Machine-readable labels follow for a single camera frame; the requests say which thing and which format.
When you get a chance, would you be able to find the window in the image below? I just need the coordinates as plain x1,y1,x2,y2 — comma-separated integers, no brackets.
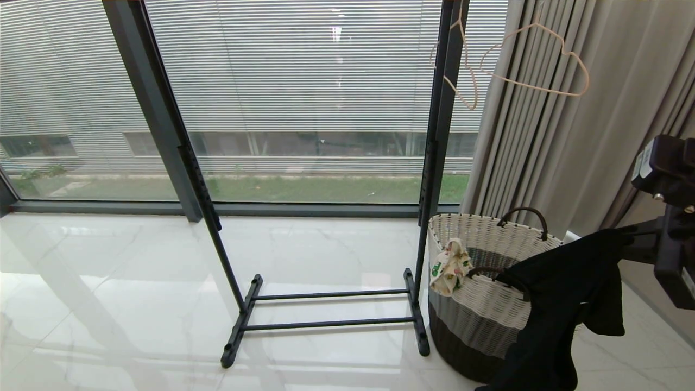
0,0,509,219

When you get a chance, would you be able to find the white laundry basket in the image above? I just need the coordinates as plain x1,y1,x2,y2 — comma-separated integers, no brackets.
427,206,586,384

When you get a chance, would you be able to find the cream printed garment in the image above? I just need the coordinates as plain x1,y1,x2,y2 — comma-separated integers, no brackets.
429,238,473,297

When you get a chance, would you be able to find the black garment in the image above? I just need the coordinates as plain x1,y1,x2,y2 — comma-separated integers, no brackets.
475,228,637,391

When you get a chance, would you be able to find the pink clothes hanger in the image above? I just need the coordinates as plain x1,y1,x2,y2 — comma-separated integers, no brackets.
479,16,590,98
429,3,480,111

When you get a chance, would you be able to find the black clothes rack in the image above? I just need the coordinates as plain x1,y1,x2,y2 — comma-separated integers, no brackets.
133,0,471,369

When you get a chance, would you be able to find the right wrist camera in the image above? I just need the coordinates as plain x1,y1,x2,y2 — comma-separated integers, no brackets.
631,134,695,218

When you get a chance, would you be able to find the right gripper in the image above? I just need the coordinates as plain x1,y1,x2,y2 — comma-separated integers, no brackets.
654,204,695,311

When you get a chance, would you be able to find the beige curtain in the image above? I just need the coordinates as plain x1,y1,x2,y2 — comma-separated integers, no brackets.
460,0,695,241

